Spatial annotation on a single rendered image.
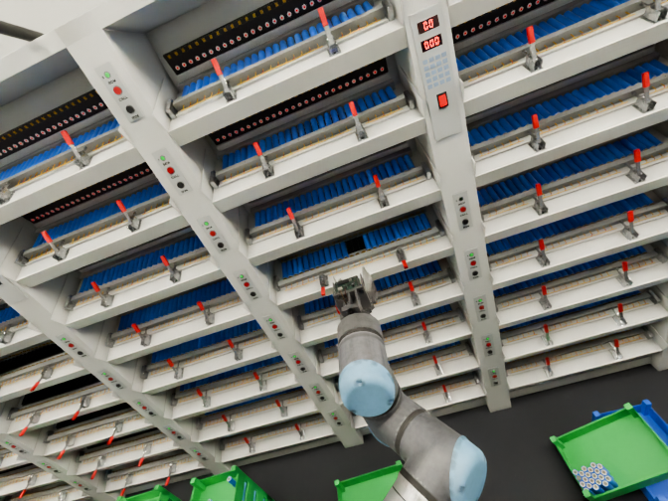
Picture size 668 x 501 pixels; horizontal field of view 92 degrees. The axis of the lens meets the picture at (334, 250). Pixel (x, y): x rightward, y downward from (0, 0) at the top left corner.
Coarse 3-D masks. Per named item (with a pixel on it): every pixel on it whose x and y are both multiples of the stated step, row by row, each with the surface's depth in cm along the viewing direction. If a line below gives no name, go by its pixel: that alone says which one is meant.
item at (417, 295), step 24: (432, 264) 120; (384, 288) 119; (408, 288) 117; (432, 288) 114; (456, 288) 112; (312, 312) 123; (336, 312) 122; (384, 312) 116; (408, 312) 114; (312, 336) 120; (336, 336) 120
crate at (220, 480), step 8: (224, 472) 130; (232, 472) 127; (240, 472) 129; (192, 480) 130; (200, 480) 131; (208, 480) 132; (216, 480) 132; (224, 480) 132; (240, 480) 127; (200, 488) 131; (208, 488) 132; (216, 488) 131; (224, 488) 130; (232, 488) 129; (240, 488) 125; (192, 496) 127; (200, 496) 131; (208, 496) 130; (216, 496) 129; (224, 496) 127; (232, 496) 126; (240, 496) 124
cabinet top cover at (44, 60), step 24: (120, 0) 66; (144, 0) 67; (168, 0) 70; (192, 0) 77; (120, 24) 71; (144, 24) 78; (24, 48) 70; (48, 48) 70; (0, 72) 72; (24, 72) 74; (48, 72) 81; (0, 96) 84
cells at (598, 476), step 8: (592, 464) 113; (600, 464) 112; (576, 472) 115; (584, 472) 114; (592, 472) 112; (600, 472) 111; (608, 472) 113; (584, 480) 112; (592, 480) 110; (600, 480) 109; (608, 480) 108; (584, 488) 111; (592, 488) 110; (600, 488) 109; (608, 488) 108
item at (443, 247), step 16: (432, 208) 111; (432, 224) 107; (432, 240) 104; (448, 240) 102; (416, 256) 103; (432, 256) 103; (272, 272) 116; (352, 272) 107; (384, 272) 105; (272, 288) 111; (288, 288) 112; (304, 288) 110; (320, 288) 108; (288, 304) 111
